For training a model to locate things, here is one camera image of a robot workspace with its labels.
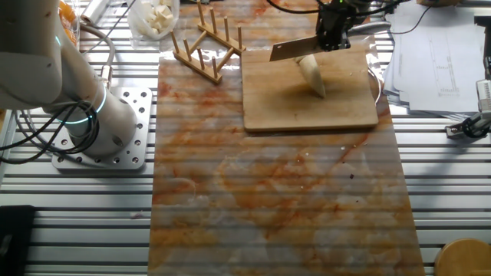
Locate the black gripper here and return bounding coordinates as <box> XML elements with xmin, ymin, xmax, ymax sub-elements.
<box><xmin>316</xmin><ymin>2</ymin><xmax>352</xmax><ymax>53</ymax></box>

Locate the white radish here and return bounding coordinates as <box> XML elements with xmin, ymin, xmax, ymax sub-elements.
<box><xmin>295</xmin><ymin>54</ymin><xmax>327</xmax><ymax>99</ymax></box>

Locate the steel cleaver knife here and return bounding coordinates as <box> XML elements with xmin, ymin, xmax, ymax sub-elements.
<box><xmin>269</xmin><ymin>21</ymin><xmax>392</xmax><ymax>62</ymax></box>

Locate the plastic bag of radish chunks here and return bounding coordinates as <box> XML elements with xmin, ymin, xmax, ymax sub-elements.
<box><xmin>126</xmin><ymin>0</ymin><xmax>181</xmax><ymax>41</ymax></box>

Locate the wooden cutting board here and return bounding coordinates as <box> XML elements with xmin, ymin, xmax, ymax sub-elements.
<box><xmin>241</xmin><ymin>41</ymin><xmax>384</xmax><ymax>133</ymax></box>

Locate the white paper stack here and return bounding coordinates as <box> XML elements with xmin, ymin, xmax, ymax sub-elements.
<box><xmin>383</xmin><ymin>2</ymin><xmax>491</xmax><ymax>120</ymax></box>

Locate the wooden dish rack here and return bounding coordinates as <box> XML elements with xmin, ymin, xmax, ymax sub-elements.
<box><xmin>170</xmin><ymin>0</ymin><xmax>247</xmax><ymax>85</ymax></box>

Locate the marble pattern table mat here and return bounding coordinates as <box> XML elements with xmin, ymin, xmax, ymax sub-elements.
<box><xmin>147</xmin><ymin>0</ymin><xmax>427</xmax><ymax>276</ymax></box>

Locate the white plastic wrap roll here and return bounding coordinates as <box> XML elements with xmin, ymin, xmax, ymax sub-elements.
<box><xmin>80</xmin><ymin>0</ymin><xmax>110</xmax><ymax>25</ymax></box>

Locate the wooden mug tree stand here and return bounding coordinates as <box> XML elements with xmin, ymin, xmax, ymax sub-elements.
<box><xmin>435</xmin><ymin>237</ymin><xmax>491</xmax><ymax>276</ymax></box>

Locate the clear plastic fruit container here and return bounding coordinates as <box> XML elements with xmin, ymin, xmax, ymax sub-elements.
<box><xmin>57</xmin><ymin>0</ymin><xmax>81</xmax><ymax>47</ymax></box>

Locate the orange fruit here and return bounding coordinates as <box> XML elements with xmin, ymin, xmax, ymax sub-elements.
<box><xmin>58</xmin><ymin>0</ymin><xmax>77</xmax><ymax>23</ymax></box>

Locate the black box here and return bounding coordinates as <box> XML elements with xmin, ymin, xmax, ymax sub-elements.
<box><xmin>0</xmin><ymin>205</ymin><xmax>38</xmax><ymax>276</ymax></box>

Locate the small clamp mounted camera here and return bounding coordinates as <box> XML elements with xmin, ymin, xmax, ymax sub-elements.
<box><xmin>444</xmin><ymin>57</ymin><xmax>491</xmax><ymax>140</ymax></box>

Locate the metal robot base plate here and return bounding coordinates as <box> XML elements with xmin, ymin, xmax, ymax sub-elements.
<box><xmin>51</xmin><ymin>87</ymin><xmax>153</xmax><ymax>171</ymax></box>

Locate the grey hose with metal connector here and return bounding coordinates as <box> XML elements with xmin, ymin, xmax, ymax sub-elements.
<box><xmin>78</xmin><ymin>22</ymin><xmax>116</xmax><ymax>91</ymax></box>

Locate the black base cable bundle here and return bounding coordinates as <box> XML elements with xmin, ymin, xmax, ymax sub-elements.
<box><xmin>0</xmin><ymin>100</ymin><xmax>101</xmax><ymax>166</ymax></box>

